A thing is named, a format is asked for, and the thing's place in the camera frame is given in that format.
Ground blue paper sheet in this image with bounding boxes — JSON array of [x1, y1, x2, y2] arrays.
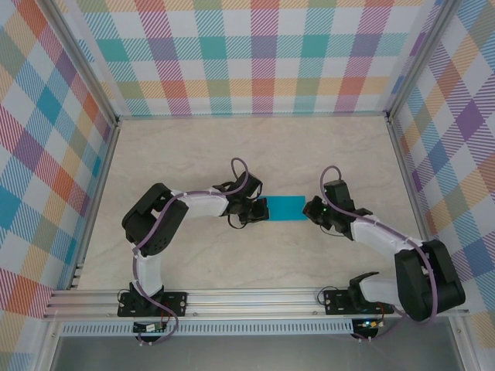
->
[[266, 195, 309, 223]]

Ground grey metal panel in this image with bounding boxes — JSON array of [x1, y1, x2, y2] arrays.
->
[[49, 334, 465, 371]]

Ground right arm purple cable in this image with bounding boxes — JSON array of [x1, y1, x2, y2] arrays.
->
[[319, 165, 442, 343]]

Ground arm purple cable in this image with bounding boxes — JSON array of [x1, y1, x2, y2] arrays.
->
[[131, 157, 251, 347], [319, 165, 442, 343]]

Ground aluminium side rail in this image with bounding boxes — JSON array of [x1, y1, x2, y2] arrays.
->
[[69, 117, 121, 291], [386, 115, 444, 287]]

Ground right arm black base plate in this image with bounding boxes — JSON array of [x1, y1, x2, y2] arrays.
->
[[323, 288, 395, 316]]

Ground aluminium mounting rail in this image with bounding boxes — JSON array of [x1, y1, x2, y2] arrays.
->
[[42, 288, 471, 320]]

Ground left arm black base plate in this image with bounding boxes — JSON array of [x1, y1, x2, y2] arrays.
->
[[118, 291, 189, 318]]

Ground slotted grey cable duct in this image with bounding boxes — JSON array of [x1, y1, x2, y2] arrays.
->
[[60, 318, 355, 336]]

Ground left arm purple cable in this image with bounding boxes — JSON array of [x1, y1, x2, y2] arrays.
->
[[131, 157, 251, 347]]

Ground aluminium frame post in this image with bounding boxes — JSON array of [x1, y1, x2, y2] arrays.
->
[[45, 0, 119, 124], [385, 0, 460, 123]]

